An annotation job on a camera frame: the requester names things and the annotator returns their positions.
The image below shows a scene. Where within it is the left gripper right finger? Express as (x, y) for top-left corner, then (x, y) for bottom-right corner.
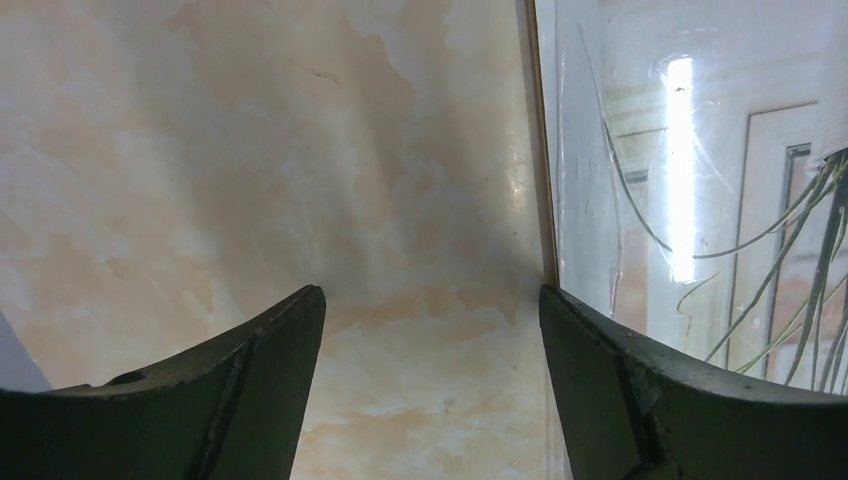
(539, 285), (847, 479)

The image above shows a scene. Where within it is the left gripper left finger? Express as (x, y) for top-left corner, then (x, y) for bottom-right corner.
(1, 285), (326, 479)

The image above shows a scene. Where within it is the photo with glass sheet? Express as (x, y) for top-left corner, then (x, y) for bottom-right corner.
(529, 1), (847, 400)

